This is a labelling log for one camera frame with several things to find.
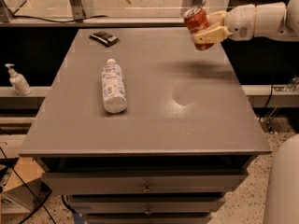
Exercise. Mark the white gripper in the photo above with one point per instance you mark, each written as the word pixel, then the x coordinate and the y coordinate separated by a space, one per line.
pixel 240 21

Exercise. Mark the red coke can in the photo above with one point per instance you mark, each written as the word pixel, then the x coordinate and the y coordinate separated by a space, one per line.
pixel 195 20

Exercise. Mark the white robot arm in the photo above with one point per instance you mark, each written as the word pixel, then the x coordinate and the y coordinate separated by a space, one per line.
pixel 280 22

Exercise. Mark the grey drawer cabinet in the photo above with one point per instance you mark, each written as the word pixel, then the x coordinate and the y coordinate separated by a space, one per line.
pixel 186 111

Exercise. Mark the black snack packet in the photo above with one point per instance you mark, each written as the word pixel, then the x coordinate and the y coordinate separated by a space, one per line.
pixel 104 38

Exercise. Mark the clear plastic water bottle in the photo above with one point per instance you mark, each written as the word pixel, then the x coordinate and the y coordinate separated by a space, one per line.
pixel 113 90

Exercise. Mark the top grey drawer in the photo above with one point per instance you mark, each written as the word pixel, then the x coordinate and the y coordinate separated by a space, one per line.
pixel 144 182

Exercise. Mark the grey drawer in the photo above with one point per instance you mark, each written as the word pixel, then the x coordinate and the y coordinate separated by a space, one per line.
pixel 146 204
pixel 144 182
pixel 151 219

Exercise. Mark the middle grey drawer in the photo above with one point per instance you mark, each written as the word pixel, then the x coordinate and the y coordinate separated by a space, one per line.
pixel 146 204

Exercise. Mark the white pump dispenser bottle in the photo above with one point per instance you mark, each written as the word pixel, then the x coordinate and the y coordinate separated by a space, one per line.
pixel 18 81

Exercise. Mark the bottom grey drawer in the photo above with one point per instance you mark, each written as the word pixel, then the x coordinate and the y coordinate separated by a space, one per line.
pixel 151 219

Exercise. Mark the cardboard box on floor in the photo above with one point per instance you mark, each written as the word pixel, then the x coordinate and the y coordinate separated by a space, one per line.
pixel 20 190

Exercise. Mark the left grey metal bracket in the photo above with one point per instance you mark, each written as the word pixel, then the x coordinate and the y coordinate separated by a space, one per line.
pixel 77 9

